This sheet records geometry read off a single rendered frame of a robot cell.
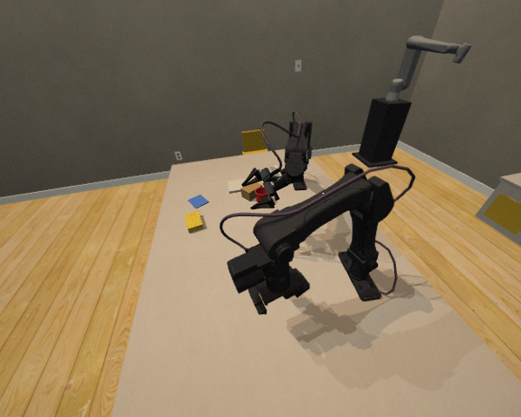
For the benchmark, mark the yellow sponge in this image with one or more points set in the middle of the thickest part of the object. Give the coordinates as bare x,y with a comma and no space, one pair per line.
194,222

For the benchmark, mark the beige flat square mat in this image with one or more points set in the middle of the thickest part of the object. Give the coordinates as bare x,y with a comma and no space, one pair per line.
235,185

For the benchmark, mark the tan cardboard box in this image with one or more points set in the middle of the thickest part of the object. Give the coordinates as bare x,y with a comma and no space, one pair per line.
248,193

